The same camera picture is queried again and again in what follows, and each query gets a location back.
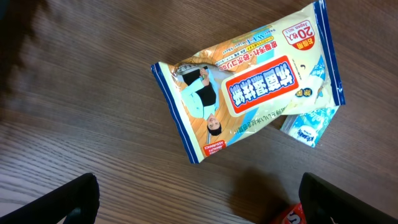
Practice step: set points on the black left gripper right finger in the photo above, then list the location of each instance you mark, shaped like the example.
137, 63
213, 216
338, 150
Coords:
322, 202

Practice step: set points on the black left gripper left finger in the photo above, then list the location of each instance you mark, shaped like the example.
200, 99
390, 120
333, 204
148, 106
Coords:
77, 201

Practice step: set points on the red candy bag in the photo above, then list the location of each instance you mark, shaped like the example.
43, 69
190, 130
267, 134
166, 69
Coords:
292, 215

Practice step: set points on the small teal box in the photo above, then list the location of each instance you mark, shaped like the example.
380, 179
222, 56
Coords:
309, 127

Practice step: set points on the blue yellow snack bag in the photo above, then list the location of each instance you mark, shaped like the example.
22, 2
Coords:
232, 90

